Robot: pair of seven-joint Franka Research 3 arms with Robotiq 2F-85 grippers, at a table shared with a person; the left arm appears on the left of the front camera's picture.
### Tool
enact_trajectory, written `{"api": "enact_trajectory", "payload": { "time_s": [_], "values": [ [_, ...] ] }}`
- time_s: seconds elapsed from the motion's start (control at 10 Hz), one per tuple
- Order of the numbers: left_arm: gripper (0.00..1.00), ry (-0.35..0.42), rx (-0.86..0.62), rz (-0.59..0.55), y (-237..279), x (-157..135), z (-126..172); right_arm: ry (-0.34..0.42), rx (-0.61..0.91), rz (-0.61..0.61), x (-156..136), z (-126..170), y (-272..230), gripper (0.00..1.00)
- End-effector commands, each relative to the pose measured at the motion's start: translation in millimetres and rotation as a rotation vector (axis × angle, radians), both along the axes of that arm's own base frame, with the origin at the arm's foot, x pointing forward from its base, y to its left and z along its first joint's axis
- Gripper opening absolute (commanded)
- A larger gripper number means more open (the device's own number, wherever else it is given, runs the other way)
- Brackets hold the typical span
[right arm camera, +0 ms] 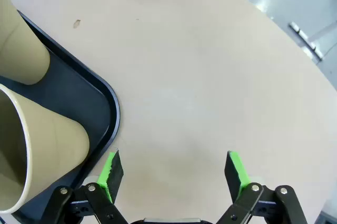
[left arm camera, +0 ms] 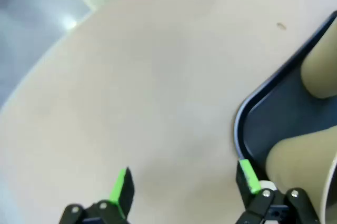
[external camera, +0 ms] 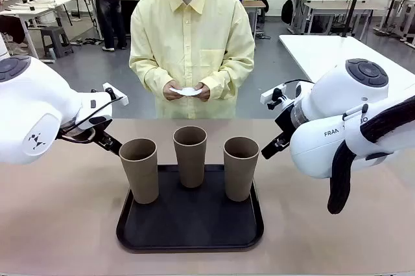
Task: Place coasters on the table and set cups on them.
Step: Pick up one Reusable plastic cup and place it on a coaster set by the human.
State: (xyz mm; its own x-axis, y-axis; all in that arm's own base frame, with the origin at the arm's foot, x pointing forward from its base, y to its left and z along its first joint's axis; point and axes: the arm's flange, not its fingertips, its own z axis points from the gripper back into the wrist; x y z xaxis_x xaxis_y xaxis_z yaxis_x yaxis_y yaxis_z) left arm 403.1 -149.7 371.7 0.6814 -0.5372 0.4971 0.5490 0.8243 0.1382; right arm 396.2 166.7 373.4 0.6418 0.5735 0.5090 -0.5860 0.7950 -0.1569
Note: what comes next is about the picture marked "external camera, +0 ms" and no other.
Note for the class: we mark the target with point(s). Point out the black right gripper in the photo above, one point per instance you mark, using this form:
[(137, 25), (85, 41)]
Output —
[(285, 120)]

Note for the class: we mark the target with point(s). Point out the grey plastic step stool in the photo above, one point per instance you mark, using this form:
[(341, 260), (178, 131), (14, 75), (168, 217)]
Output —
[(56, 41)]

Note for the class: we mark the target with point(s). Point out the person's right forearm yellow sleeve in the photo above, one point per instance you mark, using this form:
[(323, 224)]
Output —
[(149, 75)]

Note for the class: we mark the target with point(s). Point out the black tripod pole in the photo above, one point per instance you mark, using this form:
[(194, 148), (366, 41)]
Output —
[(353, 4)]

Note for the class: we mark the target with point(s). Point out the person's left forearm yellow sleeve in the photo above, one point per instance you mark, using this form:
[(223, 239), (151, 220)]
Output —
[(230, 78)]

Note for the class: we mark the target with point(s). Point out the person's left hand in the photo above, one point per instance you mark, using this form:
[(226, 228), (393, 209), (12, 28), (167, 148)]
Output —
[(204, 92)]

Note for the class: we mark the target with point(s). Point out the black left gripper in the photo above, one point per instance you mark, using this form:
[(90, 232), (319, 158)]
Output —
[(66, 134)]

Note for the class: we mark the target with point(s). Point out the large white table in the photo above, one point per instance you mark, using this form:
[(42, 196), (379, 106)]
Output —
[(317, 55)]

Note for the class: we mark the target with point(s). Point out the white cylindrical air purifier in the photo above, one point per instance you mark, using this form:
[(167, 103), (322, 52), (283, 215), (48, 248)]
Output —
[(2, 46)]

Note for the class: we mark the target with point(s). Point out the black plastic tray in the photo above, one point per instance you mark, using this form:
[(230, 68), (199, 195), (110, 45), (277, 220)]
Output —
[(191, 224)]

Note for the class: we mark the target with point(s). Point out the tall brown paper cup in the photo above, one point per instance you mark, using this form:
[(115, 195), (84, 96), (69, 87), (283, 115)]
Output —
[(191, 162), (141, 175), (240, 172)]

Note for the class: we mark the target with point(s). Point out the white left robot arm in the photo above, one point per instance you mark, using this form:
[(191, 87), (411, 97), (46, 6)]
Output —
[(32, 101)]

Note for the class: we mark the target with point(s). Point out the black backpack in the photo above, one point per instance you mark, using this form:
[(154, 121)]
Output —
[(287, 12)]

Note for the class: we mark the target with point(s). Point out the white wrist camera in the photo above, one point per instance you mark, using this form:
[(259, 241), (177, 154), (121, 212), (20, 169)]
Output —
[(270, 94), (117, 97)]

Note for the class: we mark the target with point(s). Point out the person's right hand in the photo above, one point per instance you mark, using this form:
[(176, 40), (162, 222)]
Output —
[(170, 94)]

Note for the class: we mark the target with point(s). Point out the grey workbench with robots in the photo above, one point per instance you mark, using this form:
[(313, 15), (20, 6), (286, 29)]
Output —
[(337, 7)]

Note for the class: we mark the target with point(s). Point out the person in yellow shirt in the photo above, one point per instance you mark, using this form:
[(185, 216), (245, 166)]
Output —
[(191, 36)]

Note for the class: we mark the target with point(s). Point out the white desk with clutter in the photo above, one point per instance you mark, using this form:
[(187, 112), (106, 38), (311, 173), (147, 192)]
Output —
[(32, 10)]

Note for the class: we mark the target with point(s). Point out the small brown side table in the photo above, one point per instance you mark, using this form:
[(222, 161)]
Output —
[(254, 4)]

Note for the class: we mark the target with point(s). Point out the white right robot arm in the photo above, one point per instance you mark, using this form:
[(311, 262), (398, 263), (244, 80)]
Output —
[(327, 146)]

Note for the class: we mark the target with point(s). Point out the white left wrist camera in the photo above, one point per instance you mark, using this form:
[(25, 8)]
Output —
[(117, 97)]

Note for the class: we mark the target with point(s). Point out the white scalloped paper coaster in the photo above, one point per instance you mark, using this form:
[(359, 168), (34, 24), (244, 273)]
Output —
[(188, 91)]

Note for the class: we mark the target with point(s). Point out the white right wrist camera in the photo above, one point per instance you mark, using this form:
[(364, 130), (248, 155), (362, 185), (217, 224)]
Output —
[(270, 94)]

